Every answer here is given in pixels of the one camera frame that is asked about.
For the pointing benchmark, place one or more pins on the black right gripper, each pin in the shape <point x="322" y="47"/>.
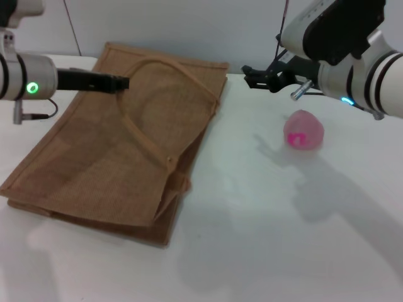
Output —
<point x="283" y="74"/>

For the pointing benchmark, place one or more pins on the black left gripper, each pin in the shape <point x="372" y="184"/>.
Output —
<point x="82" y="80"/>

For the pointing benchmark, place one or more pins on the pink peach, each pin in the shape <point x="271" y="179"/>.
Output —
<point x="303" y="130"/>

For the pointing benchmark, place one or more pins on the brown jute handbag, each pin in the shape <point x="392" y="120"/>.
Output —
<point x="126" y="163"/>

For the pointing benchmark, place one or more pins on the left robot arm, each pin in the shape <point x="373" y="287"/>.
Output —
<point x="31" y="77"/>

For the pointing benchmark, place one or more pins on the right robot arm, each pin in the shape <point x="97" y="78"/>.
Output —
<point x="371" y="81"/>

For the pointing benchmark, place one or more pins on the left wrist camera housing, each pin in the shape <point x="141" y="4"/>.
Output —
<point x="22" y="11"/>

